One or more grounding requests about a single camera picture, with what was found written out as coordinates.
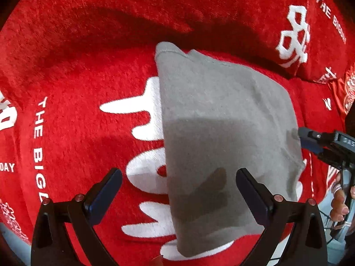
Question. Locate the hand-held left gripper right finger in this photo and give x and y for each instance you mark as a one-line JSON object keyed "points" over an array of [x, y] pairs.
{"points": [[253, 199]]}

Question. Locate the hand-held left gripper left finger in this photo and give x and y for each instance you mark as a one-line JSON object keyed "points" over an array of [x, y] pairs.
{"points": [[103, 199]]}

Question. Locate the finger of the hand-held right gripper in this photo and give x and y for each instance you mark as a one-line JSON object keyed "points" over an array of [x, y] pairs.
{"points": [[313, 147], [316, 134]]}

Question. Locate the small grey cloth garment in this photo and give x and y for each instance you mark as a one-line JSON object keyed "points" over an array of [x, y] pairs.
{"points": [[222, 122]]}

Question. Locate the person's right hand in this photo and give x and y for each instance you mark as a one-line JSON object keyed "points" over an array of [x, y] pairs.
{"points": [[339, 203]]}

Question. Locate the red printed blanket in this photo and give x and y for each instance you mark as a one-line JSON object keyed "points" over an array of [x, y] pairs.
{"points": [[83, 69]]}

